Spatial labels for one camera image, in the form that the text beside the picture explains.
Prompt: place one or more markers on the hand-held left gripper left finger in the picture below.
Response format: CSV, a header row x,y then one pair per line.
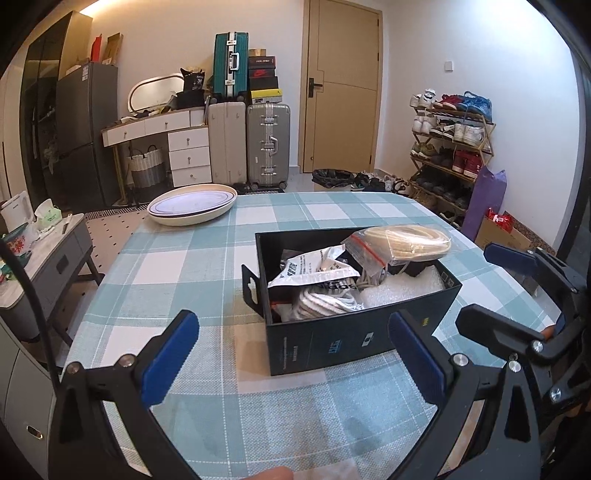
x,y
171,360

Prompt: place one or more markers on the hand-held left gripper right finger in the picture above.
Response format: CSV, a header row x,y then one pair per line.
x,y
415,360

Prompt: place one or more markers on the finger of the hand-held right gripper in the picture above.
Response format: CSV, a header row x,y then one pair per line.
x,y
508,259
489,323

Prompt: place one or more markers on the white foam piece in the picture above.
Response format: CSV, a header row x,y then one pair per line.
x,y
406,288

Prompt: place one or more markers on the black cardboard box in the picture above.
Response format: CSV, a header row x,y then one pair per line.
x,y
323,341

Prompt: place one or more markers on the clear zip bag of laces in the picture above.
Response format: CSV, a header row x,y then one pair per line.
x,y
323,304

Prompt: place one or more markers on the white printed packet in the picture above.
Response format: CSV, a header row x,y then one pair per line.
x,y
314,267

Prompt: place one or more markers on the person's left hand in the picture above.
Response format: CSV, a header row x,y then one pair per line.
x,y
272,474

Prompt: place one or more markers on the cardboard box with red bags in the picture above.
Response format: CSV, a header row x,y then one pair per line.
x,y
505,235

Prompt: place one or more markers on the purple mat bag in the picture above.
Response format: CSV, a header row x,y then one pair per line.
x,y
485,203

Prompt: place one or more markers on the metal shoe rack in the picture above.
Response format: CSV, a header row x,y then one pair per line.
x,y
485,152

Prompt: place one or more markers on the rows of racked shoes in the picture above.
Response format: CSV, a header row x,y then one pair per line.
x,y
461,134

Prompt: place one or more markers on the grey side cabinet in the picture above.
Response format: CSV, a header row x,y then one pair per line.
x,y
64,258

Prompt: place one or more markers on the pile of loose shoes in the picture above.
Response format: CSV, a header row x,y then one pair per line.
x,y
378,182

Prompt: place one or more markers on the white low cabinet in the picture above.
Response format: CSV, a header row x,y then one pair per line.
x,y
23,406

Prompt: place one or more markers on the cream oval plate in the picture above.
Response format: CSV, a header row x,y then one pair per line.
x,y
194,203

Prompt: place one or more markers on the green tissue pack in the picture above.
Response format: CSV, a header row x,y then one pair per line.
x,y
48,214

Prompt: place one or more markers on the printed plastic bag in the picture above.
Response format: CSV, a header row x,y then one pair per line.
x,y
18,242

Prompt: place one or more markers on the woven laundry basket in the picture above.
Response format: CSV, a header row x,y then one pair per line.
x,y
147,168

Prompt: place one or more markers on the bin with black bag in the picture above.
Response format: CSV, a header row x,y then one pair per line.
x,y
330,179

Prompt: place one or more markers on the white dressing table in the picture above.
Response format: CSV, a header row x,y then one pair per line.
x,y
189,152

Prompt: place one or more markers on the white electric kettle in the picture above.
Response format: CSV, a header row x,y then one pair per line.
x,y
14,212

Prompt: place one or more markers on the beige suitcase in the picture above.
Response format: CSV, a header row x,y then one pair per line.
x,y
227,143

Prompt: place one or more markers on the silver suitcase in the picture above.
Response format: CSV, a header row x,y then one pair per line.
x,y
268,147

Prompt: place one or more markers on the grey refrigerator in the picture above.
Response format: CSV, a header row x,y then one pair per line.
x,y
87,138

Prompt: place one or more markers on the tan door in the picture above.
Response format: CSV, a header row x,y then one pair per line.
x,y
346,55

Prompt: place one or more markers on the oval mirror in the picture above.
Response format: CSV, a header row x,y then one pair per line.
x,y
152,90

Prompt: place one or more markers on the black paper bag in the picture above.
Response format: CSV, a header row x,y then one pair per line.
x,y
191,87

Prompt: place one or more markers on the yellow and black shoe box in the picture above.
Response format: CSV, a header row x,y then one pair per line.
x,y
266,97

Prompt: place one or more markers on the plain black shoe box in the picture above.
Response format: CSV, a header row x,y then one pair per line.
x,y
264,83

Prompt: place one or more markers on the tall black cabinet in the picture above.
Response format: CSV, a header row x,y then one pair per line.
x,y
41,92

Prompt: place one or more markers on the teal suitcase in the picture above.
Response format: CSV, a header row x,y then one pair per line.
x,y
231,64

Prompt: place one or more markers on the red and black shoe box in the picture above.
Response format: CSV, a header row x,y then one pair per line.
x,y
262,72

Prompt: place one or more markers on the thin black shoe box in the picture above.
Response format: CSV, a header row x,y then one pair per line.
x,y
262,62

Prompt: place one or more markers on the red and cardboard boxes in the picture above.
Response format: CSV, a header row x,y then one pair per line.
x,y
106,48

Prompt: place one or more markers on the tan shoe box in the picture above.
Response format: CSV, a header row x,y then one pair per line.
x,y
257,53

